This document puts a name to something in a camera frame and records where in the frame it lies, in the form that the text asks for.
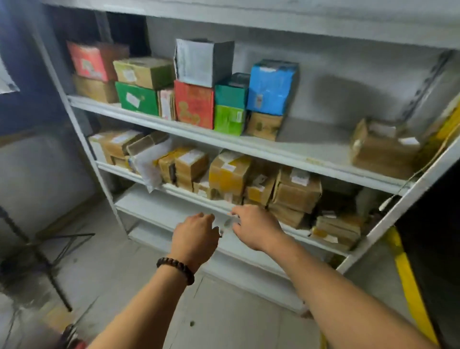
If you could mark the person's left hand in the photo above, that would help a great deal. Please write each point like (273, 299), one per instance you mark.
(196, 241)

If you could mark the person's right hand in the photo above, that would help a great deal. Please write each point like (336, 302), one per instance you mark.
(258, 226)

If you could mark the row of parcels shelf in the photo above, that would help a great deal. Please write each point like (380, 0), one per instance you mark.
(230, 172)

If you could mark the white metal shelf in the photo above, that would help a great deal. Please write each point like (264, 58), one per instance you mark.
(305, 144)

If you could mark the small brown box green print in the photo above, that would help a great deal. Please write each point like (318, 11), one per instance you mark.
(264, 126)

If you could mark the teal box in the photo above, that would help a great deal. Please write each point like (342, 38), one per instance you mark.
(230, 93)

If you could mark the red printed cardboard box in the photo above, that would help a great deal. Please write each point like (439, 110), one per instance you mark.
(194, 104)

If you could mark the blue cardboard box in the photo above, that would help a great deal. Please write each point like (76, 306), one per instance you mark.
(269, 86)

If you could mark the taped brown parcel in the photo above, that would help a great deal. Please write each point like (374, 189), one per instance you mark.
(384, 154)

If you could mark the plain green cardboard box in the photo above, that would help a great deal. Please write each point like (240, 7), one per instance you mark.
(138, 99)

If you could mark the grey white box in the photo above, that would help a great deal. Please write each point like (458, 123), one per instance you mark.
(205, 61)

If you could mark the pink red box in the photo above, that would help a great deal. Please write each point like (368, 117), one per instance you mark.
(90, 61)

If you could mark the person's left forearm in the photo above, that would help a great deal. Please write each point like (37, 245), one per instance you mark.
(143, 312)

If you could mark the person's right forearm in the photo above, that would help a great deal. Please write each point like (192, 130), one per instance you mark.
(341, 302)

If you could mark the black tripod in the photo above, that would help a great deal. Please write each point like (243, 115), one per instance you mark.
(39, 255)

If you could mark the plain yellow tape line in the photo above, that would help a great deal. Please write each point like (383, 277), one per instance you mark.
(409, 287)

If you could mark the dark glass door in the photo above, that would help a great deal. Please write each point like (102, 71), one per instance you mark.
(438, 233)

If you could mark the yellow printed tape strip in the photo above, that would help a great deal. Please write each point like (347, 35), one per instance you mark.
(449, 126)

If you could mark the white paper sheet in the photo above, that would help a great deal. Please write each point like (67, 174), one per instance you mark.
(7, 79)

